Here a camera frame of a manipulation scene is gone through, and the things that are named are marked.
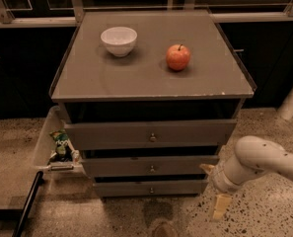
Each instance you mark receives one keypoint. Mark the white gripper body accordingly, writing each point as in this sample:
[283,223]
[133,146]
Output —
[219,179]

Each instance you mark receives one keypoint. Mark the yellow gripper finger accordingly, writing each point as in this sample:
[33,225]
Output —
[207,168]
[219,206]

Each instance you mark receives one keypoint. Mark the grey bottom drawer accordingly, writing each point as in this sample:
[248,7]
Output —
[157,188]

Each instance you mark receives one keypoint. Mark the grey drawer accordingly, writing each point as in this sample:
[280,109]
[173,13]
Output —
[157,188]
[146,166]
[150,134]

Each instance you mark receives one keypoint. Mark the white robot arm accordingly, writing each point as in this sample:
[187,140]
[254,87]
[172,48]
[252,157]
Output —
[253,158]

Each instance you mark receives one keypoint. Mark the grey middle drawer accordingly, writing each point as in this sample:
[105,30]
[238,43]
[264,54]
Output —
[146,166]

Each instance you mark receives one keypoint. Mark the grey drawer cabinet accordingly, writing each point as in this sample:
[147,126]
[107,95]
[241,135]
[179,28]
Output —
[96,86]

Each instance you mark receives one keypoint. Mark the grey top drawer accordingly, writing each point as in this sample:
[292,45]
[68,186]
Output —
[150,134]

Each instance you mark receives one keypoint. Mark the red apple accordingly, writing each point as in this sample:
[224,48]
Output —
[177,57]

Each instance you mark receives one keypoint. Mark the green snack bag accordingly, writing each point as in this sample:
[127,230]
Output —
[62,151]

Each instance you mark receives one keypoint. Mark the clear plastic bin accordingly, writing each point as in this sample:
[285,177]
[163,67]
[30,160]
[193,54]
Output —
[45,147]

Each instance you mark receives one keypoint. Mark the white ceramic bowl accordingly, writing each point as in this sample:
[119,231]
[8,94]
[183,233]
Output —
[119,41]

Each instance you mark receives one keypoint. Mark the black pole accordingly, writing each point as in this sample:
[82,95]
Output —
[38,181]

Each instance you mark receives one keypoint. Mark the metal railing frame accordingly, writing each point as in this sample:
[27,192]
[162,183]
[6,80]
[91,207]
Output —
[34,19]

